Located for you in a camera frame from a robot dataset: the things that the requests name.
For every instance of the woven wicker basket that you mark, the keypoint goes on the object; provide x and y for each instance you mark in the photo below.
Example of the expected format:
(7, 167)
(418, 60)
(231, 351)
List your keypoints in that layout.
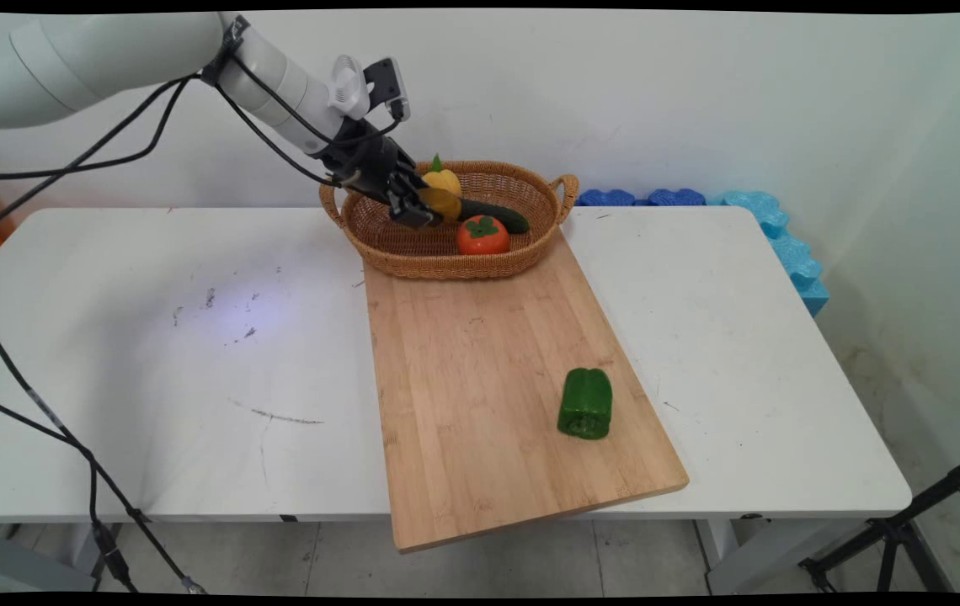
(446, 248)

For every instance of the black tripod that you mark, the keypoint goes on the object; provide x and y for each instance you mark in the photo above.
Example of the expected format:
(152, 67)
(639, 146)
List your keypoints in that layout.
(893, 530)

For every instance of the dark blue foam piece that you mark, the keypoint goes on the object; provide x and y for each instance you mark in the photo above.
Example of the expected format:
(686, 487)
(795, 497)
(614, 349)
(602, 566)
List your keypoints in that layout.
(676, 198)
(606, 199)

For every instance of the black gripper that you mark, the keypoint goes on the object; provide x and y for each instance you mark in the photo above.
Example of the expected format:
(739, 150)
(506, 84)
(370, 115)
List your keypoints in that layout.
(366, 160)

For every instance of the white table leg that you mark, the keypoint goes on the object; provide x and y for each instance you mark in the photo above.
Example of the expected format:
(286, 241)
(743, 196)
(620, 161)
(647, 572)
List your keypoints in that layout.
(749, 560)

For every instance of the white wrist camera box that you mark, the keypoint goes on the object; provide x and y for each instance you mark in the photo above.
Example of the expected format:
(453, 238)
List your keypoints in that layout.
(370, 84)

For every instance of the red tomato with green stem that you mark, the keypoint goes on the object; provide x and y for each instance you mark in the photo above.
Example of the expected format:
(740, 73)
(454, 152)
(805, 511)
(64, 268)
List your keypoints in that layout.
(483, 237)

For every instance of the wooden cutting board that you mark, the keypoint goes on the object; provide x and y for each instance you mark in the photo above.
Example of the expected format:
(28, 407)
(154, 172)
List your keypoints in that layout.
(514, 370)

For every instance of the brown potato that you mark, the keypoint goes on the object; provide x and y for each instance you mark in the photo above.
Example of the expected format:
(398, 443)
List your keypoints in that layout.
(443, 204)

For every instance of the yellow bell pepper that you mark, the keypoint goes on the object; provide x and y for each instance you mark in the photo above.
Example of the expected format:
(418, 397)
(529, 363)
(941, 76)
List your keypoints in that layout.
(445, 179)

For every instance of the dark green cucumber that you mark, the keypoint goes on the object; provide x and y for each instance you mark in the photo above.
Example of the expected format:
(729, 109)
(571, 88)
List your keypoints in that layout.
(497, 216)

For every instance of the green bell pepper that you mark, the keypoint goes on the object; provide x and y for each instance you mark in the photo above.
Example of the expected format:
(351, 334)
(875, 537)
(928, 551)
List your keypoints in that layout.
(586, 404)

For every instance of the light blue foam mat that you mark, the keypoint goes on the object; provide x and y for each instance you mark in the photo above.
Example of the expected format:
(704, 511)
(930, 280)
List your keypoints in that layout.
(792, 252)

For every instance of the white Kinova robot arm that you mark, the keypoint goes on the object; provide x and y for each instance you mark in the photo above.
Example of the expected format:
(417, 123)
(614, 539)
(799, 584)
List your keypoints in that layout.
(135, 59)

